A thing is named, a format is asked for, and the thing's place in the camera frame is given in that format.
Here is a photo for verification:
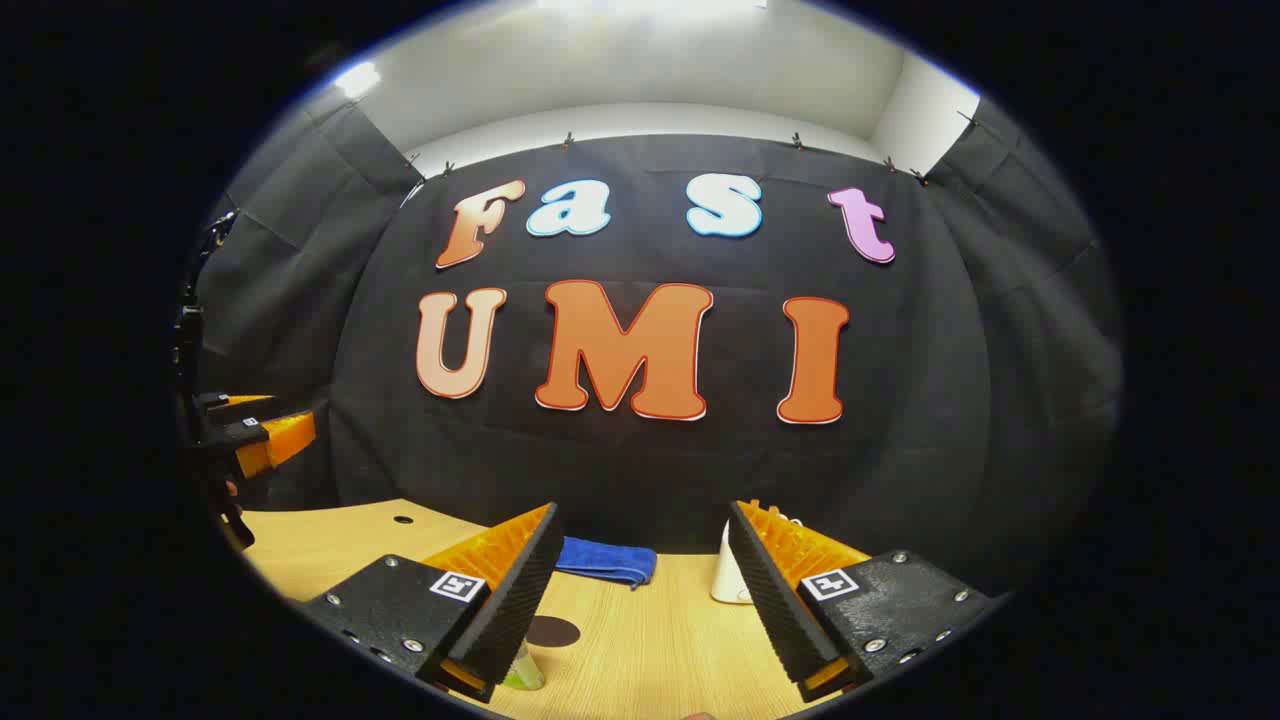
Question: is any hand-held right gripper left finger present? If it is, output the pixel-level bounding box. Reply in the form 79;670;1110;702
300;502;564;704

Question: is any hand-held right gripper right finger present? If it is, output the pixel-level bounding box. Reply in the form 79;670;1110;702
727;500;1006;703

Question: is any water bottle with white label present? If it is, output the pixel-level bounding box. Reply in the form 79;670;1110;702
503;643;547;691

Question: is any white toaster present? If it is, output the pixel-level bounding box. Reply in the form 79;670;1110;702
711;516;804;605

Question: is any blue folded towel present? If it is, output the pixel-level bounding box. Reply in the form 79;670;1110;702
555;537;658;590

